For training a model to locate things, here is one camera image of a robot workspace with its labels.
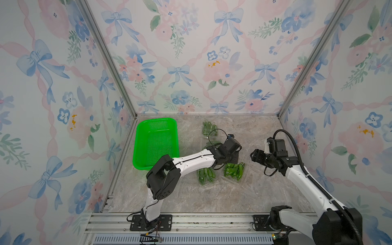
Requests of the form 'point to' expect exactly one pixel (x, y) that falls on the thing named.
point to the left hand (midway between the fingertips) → (237, 155)
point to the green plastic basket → (153, 139)
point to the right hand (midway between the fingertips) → (256, 155)
